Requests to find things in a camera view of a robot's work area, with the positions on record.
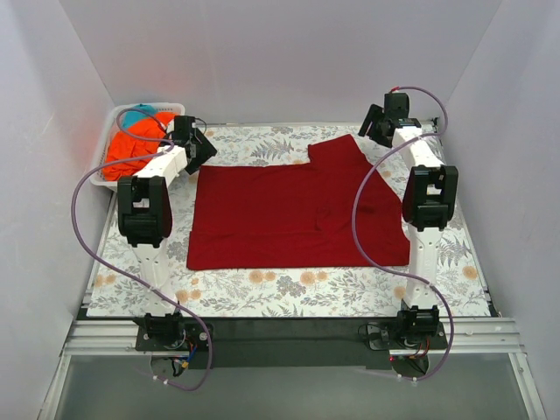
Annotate dark red t-shirt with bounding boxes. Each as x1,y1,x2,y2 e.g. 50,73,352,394
186,135,410,270

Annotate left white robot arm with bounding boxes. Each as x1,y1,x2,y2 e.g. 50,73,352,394
117,115,217,353

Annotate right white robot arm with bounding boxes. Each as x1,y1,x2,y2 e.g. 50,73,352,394
359,87,459,354

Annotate teal t-shirt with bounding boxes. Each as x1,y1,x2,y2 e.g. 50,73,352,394
121,104,157,130

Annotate orange t-shirt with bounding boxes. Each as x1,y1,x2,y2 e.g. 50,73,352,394
102,111,176,181

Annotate white plastic laundry basket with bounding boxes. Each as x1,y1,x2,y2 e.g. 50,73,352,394
89,102,186,192

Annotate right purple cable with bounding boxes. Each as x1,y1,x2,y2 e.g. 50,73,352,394
351,85,456,382

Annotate purple cable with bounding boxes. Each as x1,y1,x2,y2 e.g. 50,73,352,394
351,85,456,382
70,108,215,392

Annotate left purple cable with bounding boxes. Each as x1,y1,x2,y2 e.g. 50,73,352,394
70,108,215,392

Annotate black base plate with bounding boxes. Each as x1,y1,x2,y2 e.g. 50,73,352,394
134,318,452,371

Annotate aluminium frame rail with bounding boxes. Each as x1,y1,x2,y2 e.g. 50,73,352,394
63,317,525,355

